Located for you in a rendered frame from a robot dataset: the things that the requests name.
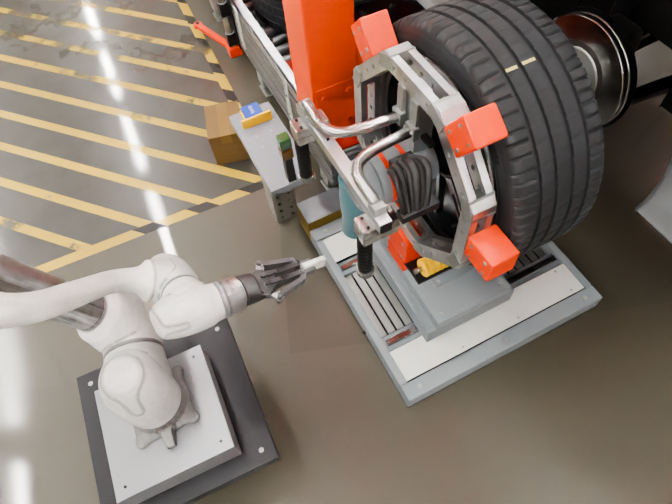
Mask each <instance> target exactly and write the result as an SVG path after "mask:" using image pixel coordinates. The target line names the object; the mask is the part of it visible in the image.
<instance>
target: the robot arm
mask: <svg viewBox="0 0 672 504"><path fill-rule="evenodd" d="M325 263H326V258H325V256H324V255H323V256H320V257H317V258H315V259H312V260H310V259H306V260H303V261H300V260H297V261H295V259H294V258H293V257H291V258H284V259H277V260H270V261H260V260H258V261H256V270H254V271H253V272H252V273H247V274H244V275H241V276H238V277H237V278H236V277H234V276H230V277H227V278H224V279H221V280H219V281H215V282H213V283H210V284H205V283H203V282H201V281H199V278H198V276H197V275H196V273H195V272H194V270H193V269H192V268H191V267H190V266H189V265H188V264H187V263H186V262H185V261H184V260H183V259H181V258H180V257H178V256H176V255H173V254H169V253H161V254H158V255H155V256H154V257H152V258H151V259H150V260H145V261H144V262H143V263H142V264H141V265H140V266H137V267H133V268H123V269H115V270H109V271H104V272H100V273H97V274H93V275H90V276H87V277H83V278H80V279H77V280H73V281H70V282H69V281H66V280H64V279H61V278H59V277H56V276H54V275H51V274H49V273H47V272H44V271H42V270H39V269H37V268H34V267H32V266H29V265H27V264H24V263H22V262H19V261H17V260H14V259H12V258H10V257H7V256H5V255H2V254H0V329H7V328H14V327H19V326H25V325H30V324H34V323H38V322H42V321H45V320H51V321H54V322H57V323H61V324H64V325H67V326H70V327H73V328H76V329H77V332H78V334H79V336H80V338H81V339H82V340H84V341H86V342H87V343H89V344H90V345H91V346H93V347H94V348H95V349H96V350H97V351H99V352H101V353H102V354H103V360H104V363H103V367H102V369H101V371H100V374H99V379H98V388H99V393H100V396H101V398H102V400H103V402H104V404H105V405H106V406H107V407H108V409H109V410H111V411H112V412H113V413H114V414H115V415H117V416H118V417H119V418H121V419H122V420H124V421H126V422H127V423H130V424H132V425H133V428H134V431H135V435H136V446H137V448H139V449H141V450H144V449H146V448H147V447H148V446H149V445H150V444H152V443H153V442H155V441H157V440H158V439H160V438H162V439H163V441H164V443H165V445H166V447H167V448H168V449H173V448H175V447H176V446H177V441H176V434H175V431H176V430H178V429H180V428H182V427H184V426H186V425H189V424H194V423H197V422H198V421H199V419H200V414H199V413H198V411H197V410H196V409H195V407H194V404H193V402H192V399H191V396H190V393H189V390H188V388H187V385H186V382H185V379H184V369H183V368H182V367H181V366H179V365H176V366H174V367H173V368H172V369H171V368H170V366H169V363H168V360H167V357H166V354H165V351H164V347H163V339H165V340H168V339H177V338H182V337H186V336H190V335H193V334H196V333H198V332H201V331H203V330H206V329H208V328H210V327H212V326H214V325H215V324H217V323H218V322H219V321H221V320H223V319H225V318H228V317H230V316H232V315H234V314H237V313H239V312H242V311H244V310H245V309H246V307H247V306H249V305H252V304H254V303H257V302H259V301H261V300H263V299H270V298H273V299H275V300H277V303H278V304H280V303H281V302H282V301H283V299H284V298H285V297H286V296H288V295H289V294H291V293H292V292H294V291H295V290H296V289H298V288H299V287H301V286H302V285H304V284H305V282H306V276H307V275H309V274H312V273H314V272H315V271H316V269H318V268H321V267H323V266H325ZM299 269H300V270H299ZM267 270H270V271H267ZM291 282H292V283H291ZM289 283H290V284H289ZM286 284H289V285H287V286H286V287H284V288H283V289H282V290H281V291H278V292H276V293H275V291H276V290H277V289H279V288H281V286H284V285H286Z"/></svg>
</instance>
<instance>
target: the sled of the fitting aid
mask: <svg viewBox="0 0 672 504"><path fill-rule="evenodd" d="M373 260H374V262H375V263H376V265H377V267H378V268H379V270H380V271H381V273H382V274H383V276H384V277H385V279H386V280H387V282H388V284H389V285H390V287H391V288H392V290H393V291H394V293H395V294H396V296H397V297H398V299H399V301H400V302H401V304H402V305H403V307H404V308H405V310H406V311H407V313H408V314H409V316H410V318H411V319H412V321H413V322H414V324H415V325H416V327H417V328H418V330H419V331H420V333H421V335H422V336H423V338H424V339H425V341H426V342H428V341H430V340H432V339H434V338H436V337H438V336H440V335H442V334H444V333H446V332H448V331H450V330H452V329H454V328H456V327H458V326H460V325H461V324H463V323H465V322H467V321H469V320H471V319H473V318H475V317H477V316H479V315H481V314H483V313H485V312H487V311H489V310H491V309H492V308H494V307H496V306H498V305H500V304H502V303H504V302H506V301H508V300H510V298H511V296H512V294H513V292H514V289H513V288H512V286H511V285H510V286H511V289H510V291H509V293H507V294H505V295H503V296H501V297H499V298H497V299H495V300H494V301H492V302H490V303H488V304H486V305H484V306H482V307H480V308H478V309H476V310H474V311H472V312H470V313H468V314H466V315H464V316H462V317H460V318H458V319H456V320H455V321H453V322H451V323H449V324H447V325H445V326H443V327H441V328H439V329H436V327H435V326H434V324H433V323H432V321H431V320H430V318H429V317H428V315H427V314H426V312H425V311H424V309H423V308H422V306H421V305H420V303H419V302H418V300H417V299H416V297H415V296H414V294H413V293H412V291H411V290H410V288H409V287H408V285H407V284H406V282H405V281H404V279H403V278H402V276H401V275H400V273H399V272H398V270H397V269H396V267H395V266H394V264H393V263H392V261H391V260H390V258H389V257H388V255H387V254H386V252H385V251H384V249H383V248H382V246H381V245H380V240H378V241H376V242H374V243H373Z"/></svg>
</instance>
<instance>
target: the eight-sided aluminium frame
mask: <svg viewBox="0 0 672 504"><path fill-rule="evenodd" d="M388 71H390V72H391V73H392V74H393V75H394V77H395V78H396V79H397V80H398V81H399V82H401V83H402V85H403V86H404V87H405V88H406V90H407V91H408V93H409V94H410V95H411V96H412V97H413V98H415V99H416V100H417V102H418V103H419V104H420V106H421V107H422V108H423V110H424V111H425V112H426V113H427V114H428V115H429V116H430V118H431V119H432V121H433V123H434V125H435V127H436V129H437V132H438V135H439V138H440V141H441V145H442V148H443V151H444V154H445V157H446V160H447V163H448V166H449V169H450V172H451V175H452V178H453V181H454V184H455V187H456V191H457V194H458V197H459V200H460V203H461V213H460V217H459V221H458V225H457V230H456V234H455V238H454V240H453V239H449V238H445V237H441V236H437V235H436V234H435V233H434V232H433V231H432V229H431V228H430V227H429V225H428V224H427V223H426V221H425V220H424V219H423V217H422V216H420V217H418V218H416V219H414V220H411V221H412V222H413V224H414V225H415V227H416V228H417V229H418V231H419V232H420V233H421V236H419V235H418V233H417V232H416V230H415V229H414V228H413V226H412V225H411V224H410V222H407V223H405V224H402V223H401V222H400V226H399V227H400V228H401V230H402V231H403V232H404V234H405V235H406V237H407V238H408V239H409V241H410V242H411V244H412V245H413V248H414V250H416V251H417V252H418V254H419V255H420V256H422V257H423V258H425V257H426V258H429V259H431V260H434V261H437V262H440V263H443V264H445V265H448V266H451V267H452V268H456V269H460V268H462V267H465V266H467V265H469V264H471V261H470V260H469V259H468V257H467V256H466V255H465V253H464V252H465V248H466V245H467V241H468V237H469V236H471V235H473V234H475V233H477V232H479V231H481V230H484V229H486V228H488V227H490V225H491V222H492V219H493V216H494V214H495V213H496V207H497V202H496V198H495V191H494V190H493V189H492V186H491V182H490V179H489V176H488V173H487V169H486V166H485V163H484V160H483V156H482V153H481V150H480V149H479V150H477V151H474V152H472V153H469V154H467V155H465V156H464V157H465V160H466V163H467V166H468V169H469V173H470V176H471V179H472V182H473V185H474V188H475V190H474V189H473V186H472V183H471V180H470V176H469V173H468V170H467V167H466V164H465V161H464V157H463V156H462V157H460V158H456V156H455V154H454V152H453V149H452V147H451V144H450V142H449V139H448V137H447V134H446V132H445V130H444V128H445V126H446V125H447V124H449V123H451V122H452V121H454V120H456V119H457V118H459V117H461V116H462V115H464V114H467V113H469V112H470V111H469V109H468V107H467V104H466V102H465V100H464V99H463V98H462V96H461V95H460V93H459V92H456V91H455V90H454V89H453V88H452V87H451V86H450V85H449V84H448V83H447V81H446V80H445V79H444V78H443V77H442V76H441V75H440V74H439V73H438V72H437V71H436V70H435V69H434V68H433V67H432V66H431V65H430V64H429V63H428V62H427V61H426V60H425V59H424V57H423V56H422V55H421V54H420V53H419V52H418V51H417V50H416V47H415V46H412V45H411V44H410V43H409V42H408V41H406V42H404V43H401V44H399V45H396V46H393V47H391V48H388V49H385V50H383V51H380V52H379V54H377V55H375V56H374V57H372V58H370V59H369V60H367V61H365V62H364V63H362V64H360V65H357V66H355V68H354V69H353V77H352V78H353V80H354V99H355V124H357V123H361V122H364V121H367V120H370V119H373V118H376V117H379V116H380V78H381V74H384V73H386V72H388ZM420 78H422V79H423V80H424V81H425V82H426V83H427V85H428V86H429V87H430V88H431V89H432V90H433V92H432V91H431V90H430V89H429V87H428V86H427V85H426V84H425V83H424V82H423V81H422V80H421V79H420ZM367 84H368V119H367ZM382 138H383V136H382V133H381V128H380V129H377V130H374V131H371V132H368V133H364V134H361V135H357V139H358V141H359V142H360V144H361V147H362V150H364V149H365V148H367V147H368V146H370V145H371V142H370V141H372V140H373V141H374V143H375V142H377V141H379V140H380V139H382Z"/></svg>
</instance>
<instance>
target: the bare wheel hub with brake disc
mask: <svg viewBox="0 0 672 504"><path fill-rule="evenodd" d="M554 22H555V24H556V25H557V26H558V27H559V28H560V29H561V31H562V33H564V34H565V36H566V37H567V38H568V40H569V43H570V44H572V46H573V47H574V49H575V51H576V52H577V57H579V58H580V59H581V61H582V63H583V64H582V67H584V68H585V70H586V72H587V77H588V78H589V79H590V81H591V84H592V85H591V88H592V89H593V90H594V93H595V99H596V100H597V103H598V107H599V110H598V112H599V113H600V115H601V121H602V123H601V125H604V124H606V123H608V122H610V121H611V120H613V119H614V118H615V117H616V116H617V115H618V114H619V113H620V112H621V110H622V109H623V107H624V105H625V103H626V101H627V98H628V95H629V92H630V86H631V67H630V61H629V57H628V53H627V50H626V48H625V45H624V43H623V41H622V39H621V38H620V36H619V34H618V33H617V32H616V30H615V29H614V28H613V27H612V26H611V25H610V24H609V23H608V22H607V21H606V20H605V19H603V18H602V17H600V16H598V15H596V14H594V13H591V12H586V11H576V12H571V13H569V14H566V15H564V16H561V17H559V18H557V19H556V20H554Z"/></svg>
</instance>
